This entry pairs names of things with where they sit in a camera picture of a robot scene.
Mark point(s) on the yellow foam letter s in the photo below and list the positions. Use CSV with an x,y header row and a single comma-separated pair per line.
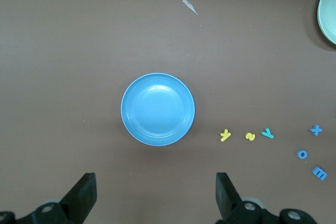
x,y
250,136

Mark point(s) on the blue foam letter x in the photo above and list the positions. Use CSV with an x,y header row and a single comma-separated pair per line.
x,y
316,130

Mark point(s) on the brown table cover sheet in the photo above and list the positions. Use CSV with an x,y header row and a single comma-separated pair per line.
x,y
78,51

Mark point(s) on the pale green plate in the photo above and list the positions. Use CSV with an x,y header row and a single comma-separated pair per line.
x,y
329,14

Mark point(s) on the blue foam letter m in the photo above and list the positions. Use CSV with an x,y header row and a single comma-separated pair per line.
x,y
318,170

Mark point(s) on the blue foam letter o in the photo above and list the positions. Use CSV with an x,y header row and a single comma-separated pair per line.
x,y
298,154

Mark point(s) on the white tape scrap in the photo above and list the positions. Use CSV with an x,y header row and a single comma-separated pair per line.
x,y
188,4

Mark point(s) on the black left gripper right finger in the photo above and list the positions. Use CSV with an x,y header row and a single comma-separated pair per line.
x,y
228,203

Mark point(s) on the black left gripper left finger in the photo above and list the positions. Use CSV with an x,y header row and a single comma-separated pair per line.
x,y
78,203

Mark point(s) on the blue plate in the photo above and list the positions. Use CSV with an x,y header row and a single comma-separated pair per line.
x,y
157,108

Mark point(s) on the teal foam letter y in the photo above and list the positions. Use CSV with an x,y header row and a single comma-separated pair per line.
x,y
268,134

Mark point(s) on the yellow foam letter k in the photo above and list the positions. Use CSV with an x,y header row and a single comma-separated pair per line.
x,y
225,136

